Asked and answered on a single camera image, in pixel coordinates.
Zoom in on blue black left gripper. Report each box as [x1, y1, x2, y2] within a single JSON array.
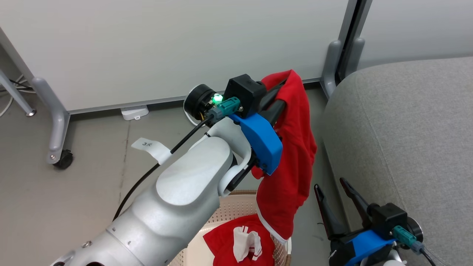
[[184, 79, 289, 176]]

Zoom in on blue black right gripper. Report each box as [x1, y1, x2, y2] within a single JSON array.
[[314, 177, 424, 266]]

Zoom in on red shorts with white trim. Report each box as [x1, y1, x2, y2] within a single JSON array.
[[251, 69, 318, 244]]

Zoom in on red jersey with white stripes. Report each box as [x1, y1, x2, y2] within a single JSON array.
[[203, 214, 276, 266]]

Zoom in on white perforated laundry basket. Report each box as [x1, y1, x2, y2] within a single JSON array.
[[168, 190, 292, 266]]

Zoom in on grey fabric sofa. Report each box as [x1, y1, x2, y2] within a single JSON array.
[[321, 56, 473, 266]]

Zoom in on wide white partition panel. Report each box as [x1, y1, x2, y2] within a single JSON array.
[[0, 0, 350, 116]]

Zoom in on white floor power box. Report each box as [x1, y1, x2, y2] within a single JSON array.
[[121, 105, 150, 121]]

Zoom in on narrow white partition panel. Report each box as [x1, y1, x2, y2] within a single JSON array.
[[357, 0, 473, 71]]

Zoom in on black caster wheel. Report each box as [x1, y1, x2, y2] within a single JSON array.
[[53, 149, 74, 170]]

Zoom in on grey partition foot with caster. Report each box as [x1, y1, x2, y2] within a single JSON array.
[[31, 77, 71, 165]]

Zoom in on grey metal stand leg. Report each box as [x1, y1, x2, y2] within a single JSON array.
[[0, 68, 37, 117]]

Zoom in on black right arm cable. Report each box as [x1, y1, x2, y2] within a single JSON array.
[[392, 225, 437, 266]]

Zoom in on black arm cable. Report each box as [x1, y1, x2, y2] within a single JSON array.
[[392, 225, 437, 266], [112, 97, 241, 222]]

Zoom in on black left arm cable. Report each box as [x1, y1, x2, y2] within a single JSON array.
[[112, 97, 241, 222]]

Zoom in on white paper cable label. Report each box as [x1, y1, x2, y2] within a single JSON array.
[[131, 137, 173, 165]]

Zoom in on black thin floor cable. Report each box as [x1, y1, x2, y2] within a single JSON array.
[[8, 78, 34, 92]]

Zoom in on white thin floor cable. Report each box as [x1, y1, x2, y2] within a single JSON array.
[[0, 75, 36, 117]]

